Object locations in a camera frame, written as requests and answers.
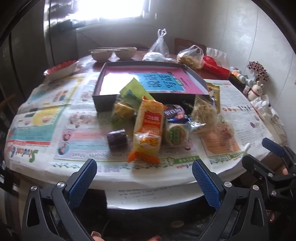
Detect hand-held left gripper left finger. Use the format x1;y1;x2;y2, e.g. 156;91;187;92
21;159;98;241

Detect beige ceramic bowl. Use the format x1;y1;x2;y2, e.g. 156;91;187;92
114;47;137;59
90;49;115;62

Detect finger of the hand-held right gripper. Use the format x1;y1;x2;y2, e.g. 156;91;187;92
241;154;290;186
262;137;296;168

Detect crumpled white tissues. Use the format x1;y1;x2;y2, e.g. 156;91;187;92
251;95;285;127

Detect plastic bag of fried food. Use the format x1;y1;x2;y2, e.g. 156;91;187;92
177;45;205;70

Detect blue snack packet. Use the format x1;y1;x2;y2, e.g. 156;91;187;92
166;115;206;133

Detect grey cardboard box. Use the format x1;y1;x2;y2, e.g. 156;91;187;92
92;61;210;113

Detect dark brown snack cake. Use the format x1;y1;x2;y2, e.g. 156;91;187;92
107;128;128;151

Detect black packet of green peas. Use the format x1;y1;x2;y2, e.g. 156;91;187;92
183;100;197;115

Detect orange rice cracker packet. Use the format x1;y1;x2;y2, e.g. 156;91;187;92
127;95;168;165

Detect dark purple snack packet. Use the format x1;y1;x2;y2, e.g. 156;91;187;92
164;104;185;120

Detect beaded tree ornament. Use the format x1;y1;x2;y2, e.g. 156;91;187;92
247;61;269;81

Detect round cake packet green label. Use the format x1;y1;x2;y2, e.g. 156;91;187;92
163;122;191;147

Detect red patterned bowl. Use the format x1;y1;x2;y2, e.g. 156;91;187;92
44;60;79;80

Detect red tissue pack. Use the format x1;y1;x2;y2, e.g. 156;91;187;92
201;47;232;80

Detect white cabinet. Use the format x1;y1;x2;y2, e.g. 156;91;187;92
76;23;176;50

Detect white printed paper sheet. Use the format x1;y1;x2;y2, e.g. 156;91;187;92
105;185;204;210

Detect green packet with yellow cake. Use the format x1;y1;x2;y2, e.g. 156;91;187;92
112;77;154;124

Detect golden snack packet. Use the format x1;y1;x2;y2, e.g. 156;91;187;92
206;82;221;112

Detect steel refrigerator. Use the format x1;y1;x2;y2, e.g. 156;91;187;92
0;0;78;93

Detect tall tied clear plastic bag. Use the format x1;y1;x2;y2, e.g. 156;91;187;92
148;29;170;56

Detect wooden armchair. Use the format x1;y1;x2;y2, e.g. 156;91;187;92
0;94;22;116

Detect white rabbit figurine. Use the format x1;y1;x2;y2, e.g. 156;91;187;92
247;82;265;100

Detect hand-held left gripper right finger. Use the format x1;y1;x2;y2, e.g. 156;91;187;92
191;160;270;241

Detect clear packet of noodle crisps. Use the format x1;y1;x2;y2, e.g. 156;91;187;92
191;94;221;133

